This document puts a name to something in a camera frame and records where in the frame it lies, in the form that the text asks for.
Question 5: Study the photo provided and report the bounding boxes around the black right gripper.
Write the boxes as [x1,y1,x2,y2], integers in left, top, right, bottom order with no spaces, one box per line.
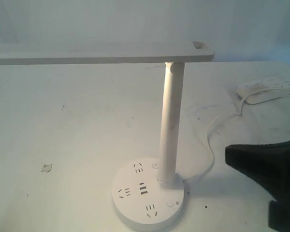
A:
[225,141,290,232]

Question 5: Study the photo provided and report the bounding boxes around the white desk lamp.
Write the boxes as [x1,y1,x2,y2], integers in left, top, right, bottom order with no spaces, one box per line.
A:
[0,41,215,232]

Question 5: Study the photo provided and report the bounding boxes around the white power strip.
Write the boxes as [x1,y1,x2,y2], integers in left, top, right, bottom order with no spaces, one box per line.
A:
[236,74,290,105]

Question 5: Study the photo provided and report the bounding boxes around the white power strip cable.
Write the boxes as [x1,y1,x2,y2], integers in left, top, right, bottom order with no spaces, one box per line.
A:
[236,87,290,114]

